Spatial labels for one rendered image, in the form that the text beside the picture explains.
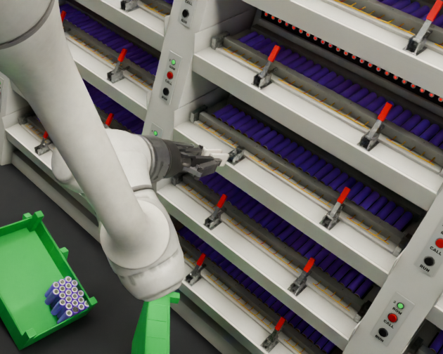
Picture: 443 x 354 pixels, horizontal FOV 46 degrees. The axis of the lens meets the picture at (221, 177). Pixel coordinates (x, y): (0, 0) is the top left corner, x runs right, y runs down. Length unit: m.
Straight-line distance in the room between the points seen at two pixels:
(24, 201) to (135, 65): 0.65
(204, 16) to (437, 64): 0.51
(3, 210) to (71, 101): 1.26
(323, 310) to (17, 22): 0.96
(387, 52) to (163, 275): 0.54
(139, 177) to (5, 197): 1.07
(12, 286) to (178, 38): 0.75
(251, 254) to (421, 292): 0.41
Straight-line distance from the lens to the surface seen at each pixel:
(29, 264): 1.50
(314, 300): 1.22
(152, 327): 1.23
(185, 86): 1.25
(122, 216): 0.66
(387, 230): 1.12
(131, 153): 0.84
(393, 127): 1.06
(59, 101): 0.56
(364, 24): 1.03
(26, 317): 1.44
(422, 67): 0.96
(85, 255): 1.66
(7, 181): 1.93
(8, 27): 0.42
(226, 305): 1.40
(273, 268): 1.25
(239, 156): 1.20
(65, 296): 1.42
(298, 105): 1.09
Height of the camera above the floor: 1.10
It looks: 30 degrees down
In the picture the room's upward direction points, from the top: 19 degrees clockwise
